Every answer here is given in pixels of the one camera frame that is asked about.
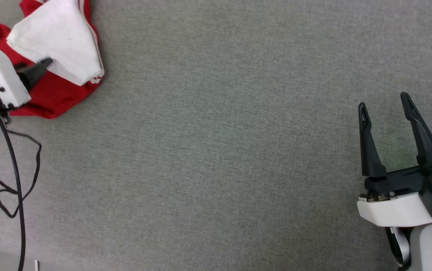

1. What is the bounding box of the red and white shirt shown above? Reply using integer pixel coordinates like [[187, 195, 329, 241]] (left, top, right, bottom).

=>
[[0, 0, 105, 120]]

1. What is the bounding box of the thin black cable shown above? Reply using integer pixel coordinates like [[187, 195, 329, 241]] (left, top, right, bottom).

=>
[[0, 129, 43, 219]]

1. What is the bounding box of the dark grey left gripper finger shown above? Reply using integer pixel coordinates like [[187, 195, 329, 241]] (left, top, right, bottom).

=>
[[15, 58, 53, 91]]

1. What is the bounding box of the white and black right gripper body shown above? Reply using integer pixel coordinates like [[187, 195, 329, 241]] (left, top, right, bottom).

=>
[[357, 167, 432, 228]]

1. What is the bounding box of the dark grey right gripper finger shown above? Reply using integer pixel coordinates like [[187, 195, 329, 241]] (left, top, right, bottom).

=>
[[358, 102, 388, 178], [400, 91, 432, 170]]

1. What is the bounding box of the thick black cable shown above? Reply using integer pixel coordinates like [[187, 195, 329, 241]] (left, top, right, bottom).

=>
[[0, 85, 27, 271]]

